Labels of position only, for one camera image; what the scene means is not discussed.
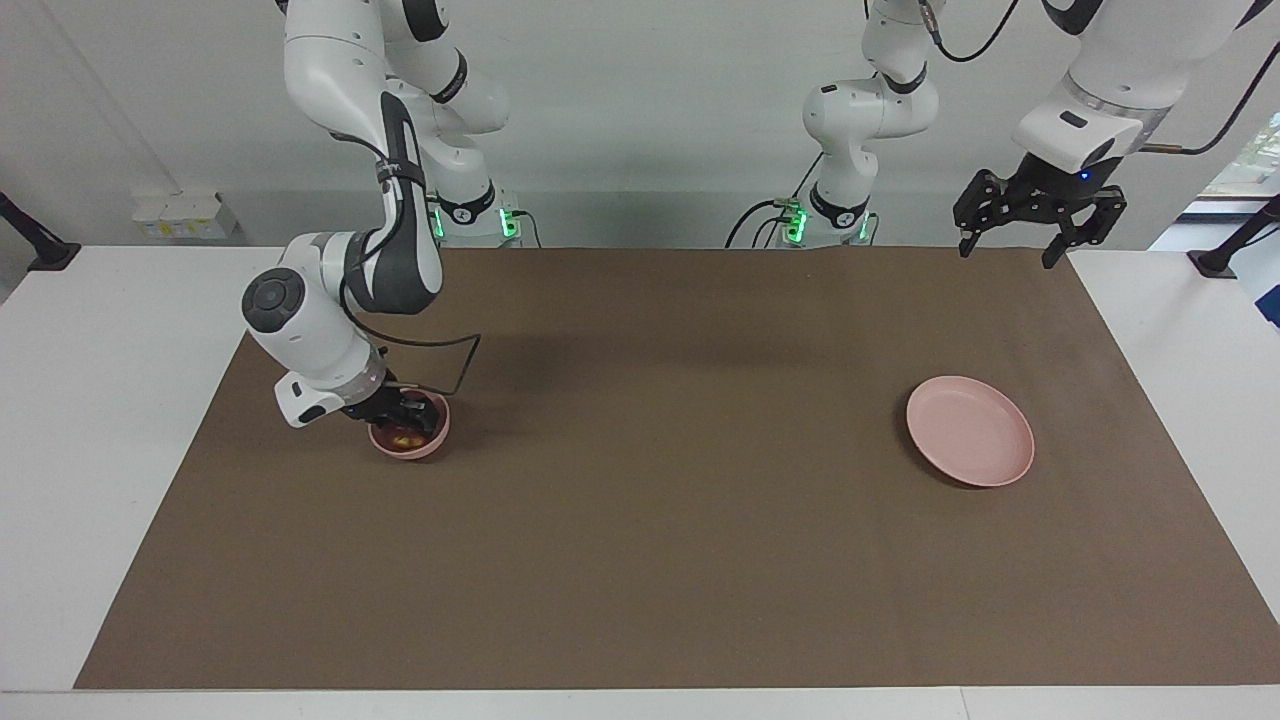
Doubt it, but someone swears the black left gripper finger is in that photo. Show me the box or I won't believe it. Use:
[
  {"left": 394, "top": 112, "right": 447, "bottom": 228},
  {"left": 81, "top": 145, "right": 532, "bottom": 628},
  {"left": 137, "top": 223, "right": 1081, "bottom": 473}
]
[
  {"left": 952, "top": 169, "right": 1007, "bottom": 260},
  {"left": 1040, "top": 186, "right": 1129, "bottom": 270}
]

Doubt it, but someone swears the pink bowl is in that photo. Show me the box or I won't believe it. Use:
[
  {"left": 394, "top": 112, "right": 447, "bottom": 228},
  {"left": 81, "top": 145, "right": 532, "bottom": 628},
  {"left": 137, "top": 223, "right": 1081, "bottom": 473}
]
[{"left": 368, "top": 390, "right": 452, "bottom": 461}]

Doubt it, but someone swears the pink plate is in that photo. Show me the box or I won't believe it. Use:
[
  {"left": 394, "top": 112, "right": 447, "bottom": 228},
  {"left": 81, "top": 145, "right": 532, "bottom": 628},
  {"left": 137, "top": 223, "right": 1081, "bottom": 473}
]
[{"left": 906, "top": 375, "right": 1036, "bottom": 489}]

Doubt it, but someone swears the glass window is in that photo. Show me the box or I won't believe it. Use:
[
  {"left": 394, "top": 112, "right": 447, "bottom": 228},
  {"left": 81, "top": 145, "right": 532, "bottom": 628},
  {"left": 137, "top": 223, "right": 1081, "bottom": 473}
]
[{"left": 1195, "top": 105, "right": 1280, "bottom": 201}]

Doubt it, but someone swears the brown table mat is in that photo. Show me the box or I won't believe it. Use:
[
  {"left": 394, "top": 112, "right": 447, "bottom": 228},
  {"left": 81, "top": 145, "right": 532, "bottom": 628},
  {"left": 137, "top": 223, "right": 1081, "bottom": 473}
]
[{"left": 75, "top": 245, "right": 1280, "bottom": 691}]

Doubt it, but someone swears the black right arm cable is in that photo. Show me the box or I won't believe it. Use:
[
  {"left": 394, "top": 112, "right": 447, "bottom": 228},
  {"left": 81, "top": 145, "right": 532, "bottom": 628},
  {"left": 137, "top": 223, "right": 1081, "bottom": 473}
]
[{"left": 340, "top": 130, "right": 483, "bottom": 396}]

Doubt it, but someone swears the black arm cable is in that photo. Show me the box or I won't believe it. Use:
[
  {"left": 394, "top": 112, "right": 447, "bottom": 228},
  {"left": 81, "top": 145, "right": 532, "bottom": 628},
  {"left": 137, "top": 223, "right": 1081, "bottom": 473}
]
[
  {"left": 920, "top": 0, "right": 1280, "bottom": 159},
  {"left": 340, "top": 130, "right": 483, "bottom": 396}
]

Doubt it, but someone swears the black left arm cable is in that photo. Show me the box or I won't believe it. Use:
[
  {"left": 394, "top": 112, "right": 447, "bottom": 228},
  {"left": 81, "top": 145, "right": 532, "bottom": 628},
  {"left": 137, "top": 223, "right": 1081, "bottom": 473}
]
[{"left": 920, "top": 0, "right": 1280, "bottom": 159}]

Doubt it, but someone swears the black camera stand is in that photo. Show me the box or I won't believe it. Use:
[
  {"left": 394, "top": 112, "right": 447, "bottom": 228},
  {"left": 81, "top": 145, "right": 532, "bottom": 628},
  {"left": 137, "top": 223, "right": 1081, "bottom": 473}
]
[
  {"left": 1188, "top": 195, "right": 1280, "bottom": 279},
  {"left": 0, "top": 192, "right": 83, "bottom": 273}
]

